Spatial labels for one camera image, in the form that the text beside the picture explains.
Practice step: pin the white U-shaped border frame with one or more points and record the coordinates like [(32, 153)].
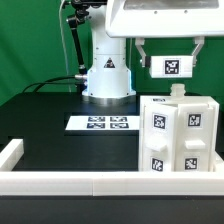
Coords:
[(45, 183)]

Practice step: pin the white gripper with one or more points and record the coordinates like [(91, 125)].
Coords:
[(165, 18)]

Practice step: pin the white marker base plate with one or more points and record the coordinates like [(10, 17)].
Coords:
[(108, 123)]

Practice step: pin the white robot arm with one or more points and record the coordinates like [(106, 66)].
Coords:
[(109, 79)]

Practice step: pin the white cabinet body box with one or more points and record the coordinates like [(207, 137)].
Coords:
[(177, 132)]

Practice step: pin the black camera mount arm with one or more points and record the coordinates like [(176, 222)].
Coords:
[(79, 17)]

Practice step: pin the white cabinet top block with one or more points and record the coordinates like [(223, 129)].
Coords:
[(178, 66)]

